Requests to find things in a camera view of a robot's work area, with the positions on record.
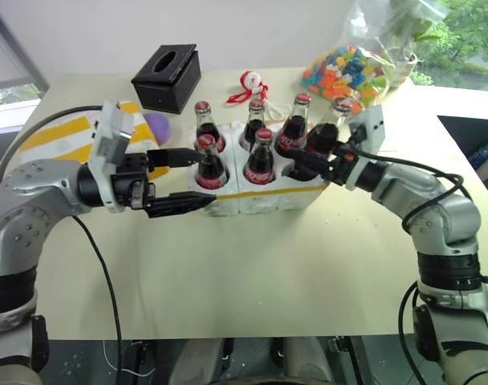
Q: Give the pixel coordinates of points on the black tissue box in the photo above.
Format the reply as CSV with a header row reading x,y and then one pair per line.
x,y
167,78

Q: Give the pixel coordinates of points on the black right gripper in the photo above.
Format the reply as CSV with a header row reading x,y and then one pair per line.
x,y
341,166

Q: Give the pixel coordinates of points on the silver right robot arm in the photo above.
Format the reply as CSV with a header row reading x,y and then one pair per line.
x,y
448,216

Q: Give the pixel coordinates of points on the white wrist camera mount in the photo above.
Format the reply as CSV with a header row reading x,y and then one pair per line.
x,y
372,130
107,144

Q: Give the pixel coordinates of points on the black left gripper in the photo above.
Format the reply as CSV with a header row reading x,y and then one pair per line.
x,y
131,182

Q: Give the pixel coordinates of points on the blue water bottle pack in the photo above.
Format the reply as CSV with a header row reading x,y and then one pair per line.
x,y
486,154

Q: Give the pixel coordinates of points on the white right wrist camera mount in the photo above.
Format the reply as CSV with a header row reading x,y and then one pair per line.
x,y
372,130

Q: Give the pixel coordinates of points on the purple plush ball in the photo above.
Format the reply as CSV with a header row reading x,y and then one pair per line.
x,y
159,127

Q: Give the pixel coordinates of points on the dark open bin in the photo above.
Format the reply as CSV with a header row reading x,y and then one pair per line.
x,y
468,136

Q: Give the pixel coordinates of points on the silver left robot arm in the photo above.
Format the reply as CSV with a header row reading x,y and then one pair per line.
x,y
31,200

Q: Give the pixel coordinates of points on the white foam crate yellow tape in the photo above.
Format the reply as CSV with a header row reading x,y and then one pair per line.
x,y
267,196

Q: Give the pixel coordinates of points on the glass cola bottle red cap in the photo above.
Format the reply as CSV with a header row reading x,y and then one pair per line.
x,y
260,164
325,136
255,124
211,168
206,126
293,132

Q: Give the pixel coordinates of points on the bag of colourful blocks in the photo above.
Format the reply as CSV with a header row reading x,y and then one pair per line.
x,y
344,76

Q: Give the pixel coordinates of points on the dark window frame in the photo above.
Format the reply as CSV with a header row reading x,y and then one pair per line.
x,y
23,48

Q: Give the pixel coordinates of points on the white plant pot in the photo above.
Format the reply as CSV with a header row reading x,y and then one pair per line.
x,y
404,68

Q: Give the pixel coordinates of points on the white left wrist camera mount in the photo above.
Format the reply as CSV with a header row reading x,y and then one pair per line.
x,y
107,144

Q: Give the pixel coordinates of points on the clear plastic bag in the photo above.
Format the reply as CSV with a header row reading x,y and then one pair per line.
x,y
404,28

